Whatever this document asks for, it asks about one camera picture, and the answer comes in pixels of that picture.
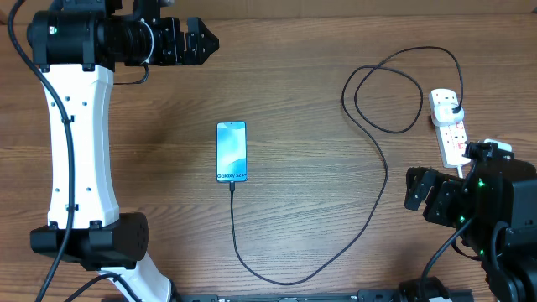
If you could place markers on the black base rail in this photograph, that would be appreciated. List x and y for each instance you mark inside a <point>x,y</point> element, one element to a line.
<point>363,295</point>

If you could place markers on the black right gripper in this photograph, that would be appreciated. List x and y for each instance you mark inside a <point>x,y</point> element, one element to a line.
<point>442,199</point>

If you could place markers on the white power strip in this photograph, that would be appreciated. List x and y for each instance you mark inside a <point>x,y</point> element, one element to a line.
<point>451,139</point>

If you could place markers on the white charger adapter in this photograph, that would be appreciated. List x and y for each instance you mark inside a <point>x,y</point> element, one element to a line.
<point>445,115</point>

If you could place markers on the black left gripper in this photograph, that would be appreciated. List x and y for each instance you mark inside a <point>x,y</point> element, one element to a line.
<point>195,56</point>

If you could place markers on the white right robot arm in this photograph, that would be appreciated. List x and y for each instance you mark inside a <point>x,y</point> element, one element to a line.
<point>493,211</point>

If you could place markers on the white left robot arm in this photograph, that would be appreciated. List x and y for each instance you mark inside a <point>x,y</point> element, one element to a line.
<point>75,50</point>

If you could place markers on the blue Galaxy smartphone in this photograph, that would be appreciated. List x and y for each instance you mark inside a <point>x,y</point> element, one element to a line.
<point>231,152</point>

